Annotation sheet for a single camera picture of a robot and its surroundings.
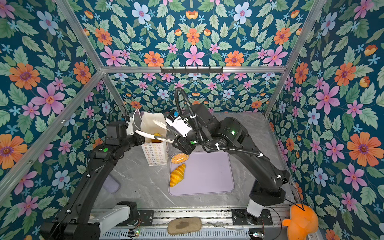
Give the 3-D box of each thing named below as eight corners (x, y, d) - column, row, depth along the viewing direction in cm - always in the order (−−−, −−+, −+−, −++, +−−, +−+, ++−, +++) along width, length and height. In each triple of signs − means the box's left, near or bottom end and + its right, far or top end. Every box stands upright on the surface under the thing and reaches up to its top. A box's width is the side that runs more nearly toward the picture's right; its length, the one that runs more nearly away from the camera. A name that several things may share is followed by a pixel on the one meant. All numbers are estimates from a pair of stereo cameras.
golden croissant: (169, 187, 85) (168, 185, 82) (172, 166, 93) (171, 163, 90) (183, 187, 85) (182, 185, 82) (185, 166, 93) (184, 163, 90)
